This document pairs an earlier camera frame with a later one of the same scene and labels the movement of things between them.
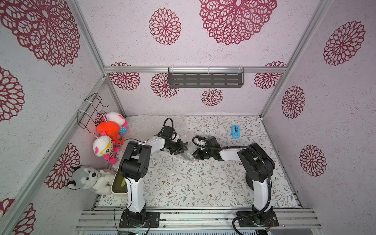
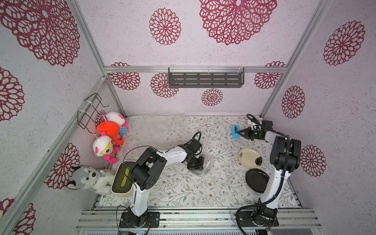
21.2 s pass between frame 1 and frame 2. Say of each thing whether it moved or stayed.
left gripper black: moved
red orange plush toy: stayed
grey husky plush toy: stayed
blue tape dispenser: stayed
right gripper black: moved
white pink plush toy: stayed
